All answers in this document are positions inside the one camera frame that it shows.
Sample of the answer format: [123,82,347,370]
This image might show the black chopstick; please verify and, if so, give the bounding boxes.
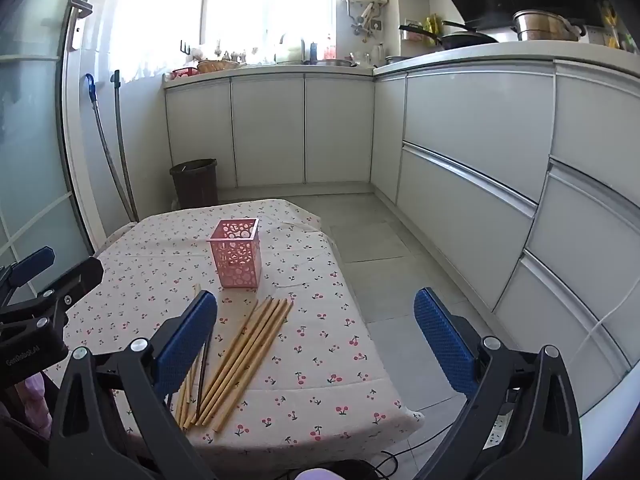
[195,332,213,420]

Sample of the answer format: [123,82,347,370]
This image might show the white kitchen cabinets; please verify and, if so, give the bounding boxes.
[165,60,639,411]

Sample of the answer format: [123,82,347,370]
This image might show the left hand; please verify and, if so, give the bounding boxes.
[16,372,52,439]

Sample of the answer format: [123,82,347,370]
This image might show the pink perforated utensil holder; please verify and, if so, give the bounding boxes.
[207,218,262,289]

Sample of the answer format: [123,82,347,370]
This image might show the cherry print tablecloth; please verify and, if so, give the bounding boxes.
[64,200,424,472]

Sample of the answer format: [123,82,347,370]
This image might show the dark brown trash bin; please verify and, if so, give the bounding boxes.
[169,158,218,209]

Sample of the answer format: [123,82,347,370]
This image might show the wicker basket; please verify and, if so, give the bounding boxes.
[196,60,240,74]

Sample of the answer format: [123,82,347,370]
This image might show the black wok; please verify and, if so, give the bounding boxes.
[398,21,498,50]

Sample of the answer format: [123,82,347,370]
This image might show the steel cooking pot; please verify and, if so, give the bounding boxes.
[512,10,586,41]

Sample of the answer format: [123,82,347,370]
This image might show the white power cable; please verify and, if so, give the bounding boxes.
[577,278,640,356]

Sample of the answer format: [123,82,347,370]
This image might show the blue handled mop pole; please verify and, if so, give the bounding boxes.
[84,70,139,222]

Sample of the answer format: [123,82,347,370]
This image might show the green handled mop pole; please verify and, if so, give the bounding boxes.
[111,70,140,222]

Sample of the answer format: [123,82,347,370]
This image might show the metal door handle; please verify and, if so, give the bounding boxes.
[68,0,93,51]

